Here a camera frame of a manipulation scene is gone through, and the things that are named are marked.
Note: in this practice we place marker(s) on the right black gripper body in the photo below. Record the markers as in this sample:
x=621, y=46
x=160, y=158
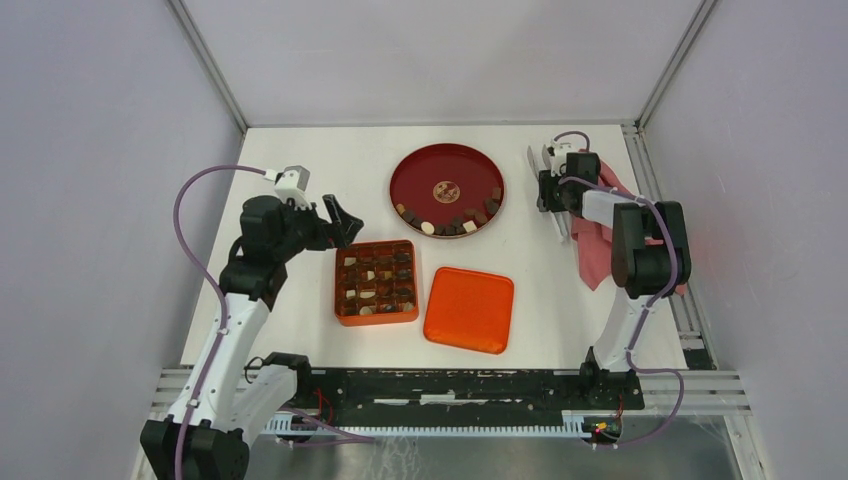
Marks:
x=552, y=192

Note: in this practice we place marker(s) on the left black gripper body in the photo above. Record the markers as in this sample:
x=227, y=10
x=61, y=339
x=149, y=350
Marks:
x=303, y=229

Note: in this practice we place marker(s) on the metal tongs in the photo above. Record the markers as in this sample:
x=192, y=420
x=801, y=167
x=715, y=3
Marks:
x=560, y=220

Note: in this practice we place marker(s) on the orange chocolate box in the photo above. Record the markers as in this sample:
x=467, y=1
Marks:
x=396, y=301

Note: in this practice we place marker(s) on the round red tray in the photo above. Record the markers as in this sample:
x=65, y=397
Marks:
x=447, y=184

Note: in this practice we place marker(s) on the orange box lid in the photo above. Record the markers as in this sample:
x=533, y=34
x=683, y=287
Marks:
x=470, y=310

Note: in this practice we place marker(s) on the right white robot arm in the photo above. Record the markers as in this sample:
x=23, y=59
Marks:
x=649, y=250

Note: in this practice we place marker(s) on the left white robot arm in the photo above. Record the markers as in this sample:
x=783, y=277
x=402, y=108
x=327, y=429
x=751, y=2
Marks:
x=210, y=428

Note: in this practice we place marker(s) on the pink cloth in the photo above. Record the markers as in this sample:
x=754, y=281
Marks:
x=594, y=241

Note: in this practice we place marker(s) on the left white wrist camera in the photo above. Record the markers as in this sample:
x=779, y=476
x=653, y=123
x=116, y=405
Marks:
x=290, y=186

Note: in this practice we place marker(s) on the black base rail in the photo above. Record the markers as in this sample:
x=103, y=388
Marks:
x=347, y=397

